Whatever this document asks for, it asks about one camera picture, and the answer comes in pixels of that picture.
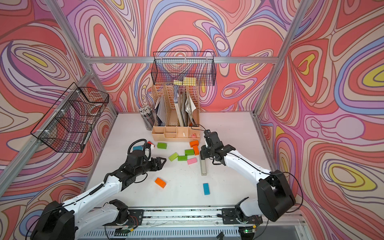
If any dark green block near organizer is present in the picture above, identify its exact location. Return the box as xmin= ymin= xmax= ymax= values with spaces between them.
xmin=157 ymin=143 xmax=168 ymax=150

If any orange block upper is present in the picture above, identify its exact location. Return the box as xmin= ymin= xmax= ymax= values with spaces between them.
xmin=190 ymin=140 xmax=199 ymax=148

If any black wire basket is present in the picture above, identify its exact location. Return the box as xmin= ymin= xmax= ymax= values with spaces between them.
xmin=151 ymin=51 xmax=217 ymax=86
xmin=31 ymin=83 xmax=109 ymax=153

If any yellow sticky note block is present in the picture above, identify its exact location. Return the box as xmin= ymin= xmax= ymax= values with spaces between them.
xmin=173 ymin=77 xmax=197 ymax=86

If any black white stapler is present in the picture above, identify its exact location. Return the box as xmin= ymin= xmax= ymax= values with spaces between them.
xmin=200 ymin=160 xmax=207 ymax=176

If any left black wire basket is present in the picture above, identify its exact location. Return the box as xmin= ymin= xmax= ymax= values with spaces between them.
xmin=31 ymin=83 xmax=109 ymax=153

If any back black wire basket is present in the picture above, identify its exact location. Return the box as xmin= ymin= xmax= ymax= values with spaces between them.
xmin=151 ymin=51 xmax=217 ymax=86

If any pink wooden block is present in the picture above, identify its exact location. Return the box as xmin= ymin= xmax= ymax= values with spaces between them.
xmin=187 ymin=158 xmax=198 ymax=165

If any orange block front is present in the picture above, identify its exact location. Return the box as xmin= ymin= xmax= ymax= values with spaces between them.
xmin=155 ymin=178 xmax=167 ymax=189

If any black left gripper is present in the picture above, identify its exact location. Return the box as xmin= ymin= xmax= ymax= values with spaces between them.
xmin=134 ymin=157 xmax=167 ymax=178

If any green block carried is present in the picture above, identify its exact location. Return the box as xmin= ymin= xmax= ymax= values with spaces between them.
xmin=185 ymin=149 xmax=195 ymax=156

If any teal block near left wall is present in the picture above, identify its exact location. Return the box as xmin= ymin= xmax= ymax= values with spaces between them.
xmin=133 ymin=146 xmax=143 ymax=151

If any orange block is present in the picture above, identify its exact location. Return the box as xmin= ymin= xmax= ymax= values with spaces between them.
xmin=193 ymin=145 xmax=200 ymax=156
xmin=155 ymin=178 xmax=167 ymax=189
xmin=190 ymin=140 xmax=199 ymax=148

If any light green block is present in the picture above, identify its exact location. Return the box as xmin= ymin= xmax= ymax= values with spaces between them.
xmin=168 ymin=153 xmax=179 ymax=162

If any clear cup of pencils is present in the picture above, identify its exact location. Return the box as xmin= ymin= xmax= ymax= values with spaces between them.
xmin=139 ymin=106 xmax=156 ymax=131

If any teal block front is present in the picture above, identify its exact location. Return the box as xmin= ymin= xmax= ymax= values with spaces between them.
xmin=203 ymin=183 xmax=211 ymax=196

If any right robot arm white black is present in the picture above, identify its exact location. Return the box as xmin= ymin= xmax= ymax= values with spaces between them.
xmin=200 ymin=130 xmax=296 ymax=223

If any beige desk organizer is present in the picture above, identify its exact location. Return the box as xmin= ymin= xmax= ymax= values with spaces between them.
xmin=152 ymin=86 xmax=202 ymax=142

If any metal base rail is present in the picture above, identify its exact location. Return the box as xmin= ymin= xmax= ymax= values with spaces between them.
xmin=113 ymin=205 xmax=301 ymax=235

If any orange block lower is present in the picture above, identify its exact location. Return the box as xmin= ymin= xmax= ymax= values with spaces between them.
xmin=193 ymin=145 xmax=200 ymax=156

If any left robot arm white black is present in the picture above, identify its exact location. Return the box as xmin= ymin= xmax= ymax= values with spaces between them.
xmin=30 ymin=150 xmax=167 ymax=240

